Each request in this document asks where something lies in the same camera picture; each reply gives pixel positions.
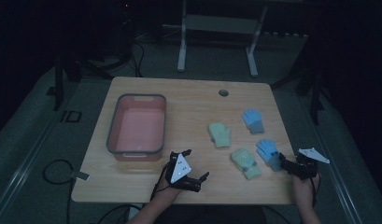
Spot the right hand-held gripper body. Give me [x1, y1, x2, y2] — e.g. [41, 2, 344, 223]
[286, 147, 331, 181]

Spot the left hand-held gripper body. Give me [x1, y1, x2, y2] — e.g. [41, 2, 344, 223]
[165, 150, 202, 193]

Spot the blue glove with buttons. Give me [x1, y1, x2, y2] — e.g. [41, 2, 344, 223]
[255, 138, 285, 173]

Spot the green glove with buttons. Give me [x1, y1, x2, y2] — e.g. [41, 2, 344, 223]
[231, 147, 262, 181]

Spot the plain light green glove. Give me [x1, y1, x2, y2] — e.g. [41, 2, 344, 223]
[207, 121, 233, 149]

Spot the plain blue glove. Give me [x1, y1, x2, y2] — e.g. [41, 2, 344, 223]
[241, 107, 265, 135]

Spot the pink plastic bin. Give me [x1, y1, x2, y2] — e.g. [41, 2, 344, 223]
[106, 93, 167, 162]

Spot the person's right hand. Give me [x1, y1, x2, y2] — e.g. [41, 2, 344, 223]
[292, 173, 321, 203]

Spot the person's left hand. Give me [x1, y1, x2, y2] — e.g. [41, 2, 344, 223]
[153, 173, 184, 202]

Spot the person's dark clothing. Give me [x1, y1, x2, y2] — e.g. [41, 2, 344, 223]
[154, 204, 268, 224]

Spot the black tripod stand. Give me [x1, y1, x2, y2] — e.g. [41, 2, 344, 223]
[270, 59, 328, 126]
[46, 50, 116, 112]

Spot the small grey tag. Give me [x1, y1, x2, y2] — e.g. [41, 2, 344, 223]
[69, 171, 91, 182]

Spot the right hand-held gripper cable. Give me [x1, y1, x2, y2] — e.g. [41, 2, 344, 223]
[309, 174, 321, 209]

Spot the hand-held gripper cable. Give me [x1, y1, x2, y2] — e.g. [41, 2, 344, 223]
[309, 174, 321, 209]
[149, 161, 172, 201]

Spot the left hand-held gripper cable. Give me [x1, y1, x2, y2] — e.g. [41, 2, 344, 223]
[149, 161, 172, 201]

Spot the black floor cable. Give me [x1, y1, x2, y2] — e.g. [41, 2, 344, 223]
[42, 159, 75, 224]
[96, 203, 144, 224]
[129, 39, 146, 78]

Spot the black floor bracket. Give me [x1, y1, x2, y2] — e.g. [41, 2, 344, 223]
[60, 109, 83, 123]

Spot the white metal stand frame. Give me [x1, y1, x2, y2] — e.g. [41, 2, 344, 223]
[177, 0, 269, 78]

